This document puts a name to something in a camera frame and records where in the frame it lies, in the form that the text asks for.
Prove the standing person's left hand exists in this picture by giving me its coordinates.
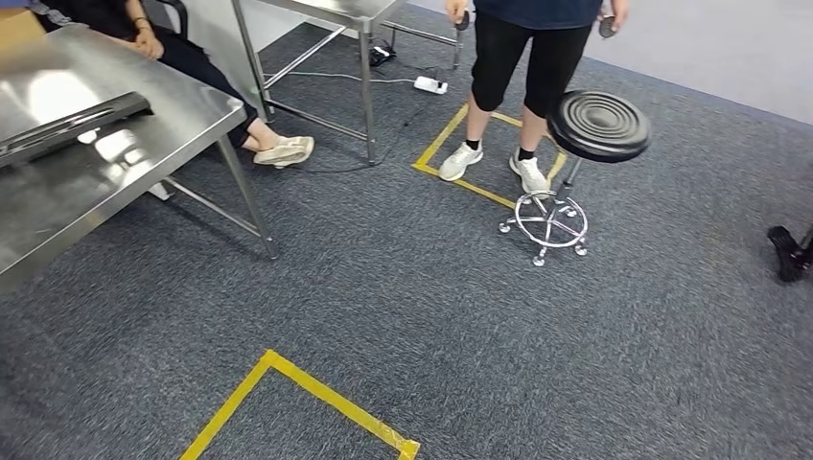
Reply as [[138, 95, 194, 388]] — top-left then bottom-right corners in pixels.
[[607, 0, 631, 35]]

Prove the person's left hand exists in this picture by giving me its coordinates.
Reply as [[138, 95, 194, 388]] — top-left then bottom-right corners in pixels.
[[133, 28, 166, 61]]

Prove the long black plastic part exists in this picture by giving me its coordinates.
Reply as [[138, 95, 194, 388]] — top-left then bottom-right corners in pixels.
[[0, 91, 155, 171]]

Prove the steel top workbench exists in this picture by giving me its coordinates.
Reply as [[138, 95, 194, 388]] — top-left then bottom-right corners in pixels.
[[229, 0, 465, 167], [0, 24, 281, 294]]

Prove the black office chair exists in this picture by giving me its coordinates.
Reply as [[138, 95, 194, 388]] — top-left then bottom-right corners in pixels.
[[155, 0, 191, 37]]

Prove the white power strip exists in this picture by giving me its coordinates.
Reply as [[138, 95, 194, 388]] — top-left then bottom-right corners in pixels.
[[413, 75, 450, 97]]

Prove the black flat floor device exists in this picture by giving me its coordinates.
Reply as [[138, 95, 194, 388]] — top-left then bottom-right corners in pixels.
[[368, 42, 398, 69]]

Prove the standing person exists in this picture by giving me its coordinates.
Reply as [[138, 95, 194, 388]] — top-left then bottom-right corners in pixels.
[[437, 0, 631, 195]]

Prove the black round chrome-base stool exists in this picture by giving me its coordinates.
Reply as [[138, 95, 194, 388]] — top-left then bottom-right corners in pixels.
[[498, 88, 653, 268]]

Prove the white shoe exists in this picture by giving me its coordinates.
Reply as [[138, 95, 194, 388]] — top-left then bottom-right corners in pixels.
[[437, 140, 485, 183], [507, 153, 551, 195]]

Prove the beige shoe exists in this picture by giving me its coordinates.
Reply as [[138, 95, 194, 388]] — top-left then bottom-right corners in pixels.
[[253, 134, 316, 171]]

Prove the black stand foot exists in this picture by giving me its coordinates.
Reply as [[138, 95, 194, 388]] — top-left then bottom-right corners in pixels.
[[765, 223, 813, 285]]

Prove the black floor cable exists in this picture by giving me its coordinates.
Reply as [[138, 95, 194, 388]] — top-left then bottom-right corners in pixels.
[[278, 59, 446, 175]]

